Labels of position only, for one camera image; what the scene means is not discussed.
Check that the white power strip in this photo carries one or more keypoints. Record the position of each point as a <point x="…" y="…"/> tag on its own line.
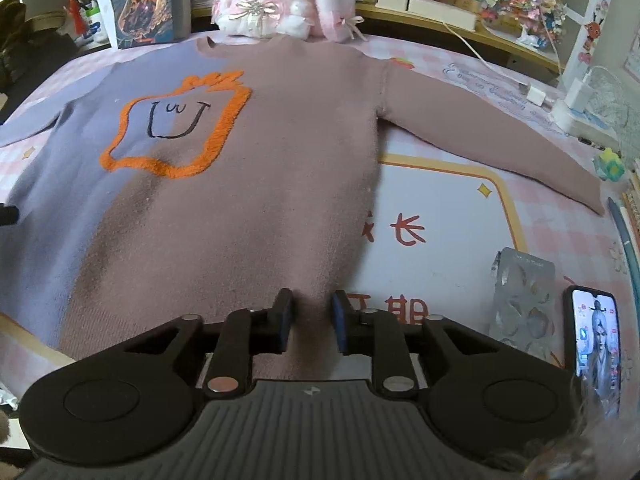
<point x="575" y="120"/>

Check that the silver blister pack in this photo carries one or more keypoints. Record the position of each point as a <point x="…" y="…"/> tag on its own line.
<point x="522" y="300"/>

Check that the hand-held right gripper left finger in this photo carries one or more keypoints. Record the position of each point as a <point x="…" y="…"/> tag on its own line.
<point x="283" y="327"/>

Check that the red figurine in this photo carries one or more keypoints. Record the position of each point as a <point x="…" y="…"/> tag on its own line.
<point x="74" y="12"/>

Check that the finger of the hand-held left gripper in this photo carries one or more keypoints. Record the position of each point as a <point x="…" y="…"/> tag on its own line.
<point x="7" y="215"/>

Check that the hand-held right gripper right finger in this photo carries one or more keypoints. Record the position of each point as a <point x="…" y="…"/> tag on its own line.
<point x="341" y="327"/>

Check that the green yellow small toy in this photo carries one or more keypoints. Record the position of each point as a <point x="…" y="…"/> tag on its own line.
<point x="608" y="164"/>

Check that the white charger block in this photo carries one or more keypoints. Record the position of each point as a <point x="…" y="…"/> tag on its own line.
<point x="582" y="90"/>

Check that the colourful paper flower bouquet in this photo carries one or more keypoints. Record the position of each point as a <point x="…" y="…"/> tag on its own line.
<point x="520" y="5"/>

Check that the white bottle with green cap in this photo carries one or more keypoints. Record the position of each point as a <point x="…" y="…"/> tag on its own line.
<point x="96" y="25"/>

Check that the illustrated paperback book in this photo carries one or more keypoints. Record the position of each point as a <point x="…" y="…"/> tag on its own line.
<point x="145" y="5"/>

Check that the pink and purple knit sweater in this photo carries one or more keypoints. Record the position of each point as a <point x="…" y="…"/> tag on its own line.
<point x="280" y="170"/>

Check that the small white plug adapter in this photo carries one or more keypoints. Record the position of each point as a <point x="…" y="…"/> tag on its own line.
<point x="536" y="96"/>

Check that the black smartphone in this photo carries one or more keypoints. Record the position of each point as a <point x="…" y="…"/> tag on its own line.
<point x="595" y="350"/>

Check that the pink checked desk mat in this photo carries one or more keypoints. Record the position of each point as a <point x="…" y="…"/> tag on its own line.
<point x="450" y="220"/>

